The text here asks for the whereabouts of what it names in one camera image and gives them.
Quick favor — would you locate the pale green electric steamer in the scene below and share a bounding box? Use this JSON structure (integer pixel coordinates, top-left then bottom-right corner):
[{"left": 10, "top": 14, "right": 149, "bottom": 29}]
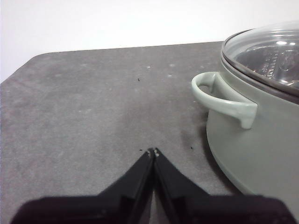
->
[{"left": 191, "top": 42, "right": 299, "bottom": 198}]

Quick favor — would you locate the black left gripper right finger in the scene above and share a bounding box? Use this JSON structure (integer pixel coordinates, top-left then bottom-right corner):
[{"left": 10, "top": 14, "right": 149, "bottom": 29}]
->
[{"left": 154, "top": 147, "right": 293, "bottom": 224}]

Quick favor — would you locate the glass steamer lid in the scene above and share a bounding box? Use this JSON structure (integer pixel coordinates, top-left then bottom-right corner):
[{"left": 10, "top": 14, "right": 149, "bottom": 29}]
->
[{"left": 221, "top": 20, "right": 299, "bottom": 94}]

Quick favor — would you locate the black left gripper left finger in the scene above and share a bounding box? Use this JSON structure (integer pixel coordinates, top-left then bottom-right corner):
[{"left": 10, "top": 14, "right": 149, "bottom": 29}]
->
[{"left": 10, "top": 147, "right": 155, "bottom": 224}]

